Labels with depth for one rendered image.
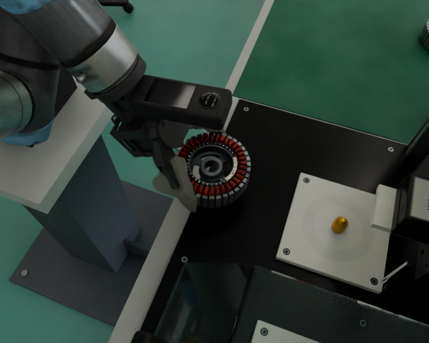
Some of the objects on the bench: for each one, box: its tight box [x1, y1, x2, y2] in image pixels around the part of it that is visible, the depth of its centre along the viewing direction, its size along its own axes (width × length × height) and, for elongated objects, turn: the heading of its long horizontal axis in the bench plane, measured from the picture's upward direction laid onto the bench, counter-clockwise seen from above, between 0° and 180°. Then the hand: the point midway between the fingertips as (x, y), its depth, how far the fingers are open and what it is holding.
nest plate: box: [276, 173, 390, 294], centre depth 59 cm, size 15×15×1 cm
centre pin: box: [332, 216, 348, 233], centre depth 58 cm, size 2×2×3 cm
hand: (214, 171), depth 58 cm, fingers closed on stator, 13 cm apart
